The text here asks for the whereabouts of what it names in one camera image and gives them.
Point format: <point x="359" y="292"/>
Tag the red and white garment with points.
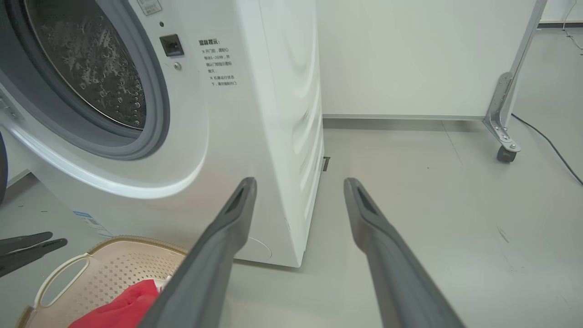
<point x="127" y="305"/>

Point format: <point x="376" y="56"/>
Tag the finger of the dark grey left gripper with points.
<point x="27" y="257"/>
<point x="23" y="241"/>

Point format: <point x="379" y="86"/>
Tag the white partition panel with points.
<point x="410" y="59"/>

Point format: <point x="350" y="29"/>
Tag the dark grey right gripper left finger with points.
<point x="200" y="282"/>

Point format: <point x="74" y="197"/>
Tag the printed warning text sticker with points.
<point x="217" y="64"/>

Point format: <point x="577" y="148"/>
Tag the metal frame leg with caster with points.
<point x="503" y="114"/>

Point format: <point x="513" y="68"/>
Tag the blue energy label sticker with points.
<point x="93" y="224"/>

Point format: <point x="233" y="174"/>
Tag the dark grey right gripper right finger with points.
<point x="401" y="291"/>

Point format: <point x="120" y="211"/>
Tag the cream perforated basket brown rim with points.
<point x="114" y="269"/>

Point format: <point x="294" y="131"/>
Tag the white front-load washing machine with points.
<point x="237" y="136"/>

